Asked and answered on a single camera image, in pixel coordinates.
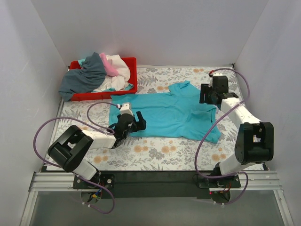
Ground turquoise t shirt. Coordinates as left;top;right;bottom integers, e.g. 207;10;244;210
111;81;221;144

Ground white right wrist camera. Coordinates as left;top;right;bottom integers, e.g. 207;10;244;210
209;70;223;78

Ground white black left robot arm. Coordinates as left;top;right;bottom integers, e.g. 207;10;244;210
48;112;146;183

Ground dark grey t shirt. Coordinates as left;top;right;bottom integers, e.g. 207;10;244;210
59;52;107;102

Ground floral patterned table mat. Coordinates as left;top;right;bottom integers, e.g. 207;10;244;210
53;67;238;170

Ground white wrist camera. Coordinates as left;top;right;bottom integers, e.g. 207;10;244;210
117;102;133;116
209;70;223;78

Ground aluminium frame rail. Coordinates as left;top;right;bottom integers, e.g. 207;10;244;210
21;166;293;226

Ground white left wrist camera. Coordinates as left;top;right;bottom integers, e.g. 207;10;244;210
117;102;133;116

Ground red plastic bin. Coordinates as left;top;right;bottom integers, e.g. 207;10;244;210
71;57;138;101

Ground light teal garment in bin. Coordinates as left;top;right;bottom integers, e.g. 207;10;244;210
92;59;133;93

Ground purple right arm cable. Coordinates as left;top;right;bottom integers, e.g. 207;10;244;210
194;68;250;206

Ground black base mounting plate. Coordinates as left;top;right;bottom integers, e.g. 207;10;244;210
72;170;242;200

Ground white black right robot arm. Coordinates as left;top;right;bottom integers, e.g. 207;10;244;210
200;73;274;180

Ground white t shirt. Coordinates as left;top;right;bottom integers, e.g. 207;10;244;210
92;53;134;93

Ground pink t shirt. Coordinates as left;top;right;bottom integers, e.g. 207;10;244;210
99;53;118;77

